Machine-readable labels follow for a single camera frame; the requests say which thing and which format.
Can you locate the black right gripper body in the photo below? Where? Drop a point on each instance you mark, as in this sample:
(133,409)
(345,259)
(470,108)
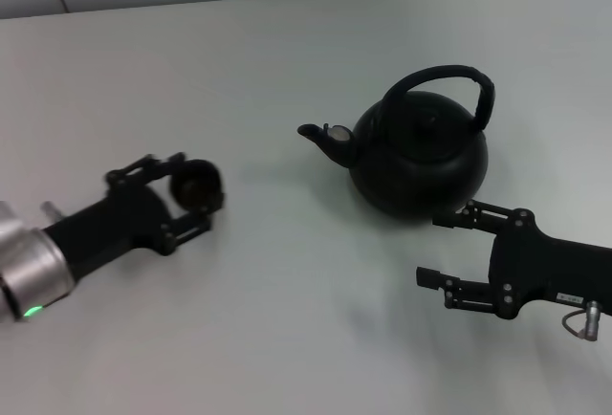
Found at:
(535,267)

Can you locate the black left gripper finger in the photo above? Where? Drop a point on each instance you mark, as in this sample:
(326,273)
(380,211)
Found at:
(143,168)
(191,228)

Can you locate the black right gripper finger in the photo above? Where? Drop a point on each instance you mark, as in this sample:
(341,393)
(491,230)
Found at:
(468,295)
(480,219)

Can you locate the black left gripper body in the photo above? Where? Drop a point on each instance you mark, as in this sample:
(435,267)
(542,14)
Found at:
(119,224)

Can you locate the small black teacup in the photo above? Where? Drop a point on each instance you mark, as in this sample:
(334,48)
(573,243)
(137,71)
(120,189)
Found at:
(196,185)

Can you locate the black round teapot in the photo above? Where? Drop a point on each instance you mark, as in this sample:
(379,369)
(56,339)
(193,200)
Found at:
(421,171)

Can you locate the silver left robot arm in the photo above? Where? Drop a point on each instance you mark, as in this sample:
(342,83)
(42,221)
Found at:
(33,267)

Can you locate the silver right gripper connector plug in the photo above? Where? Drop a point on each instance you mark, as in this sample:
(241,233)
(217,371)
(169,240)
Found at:
(592,321)

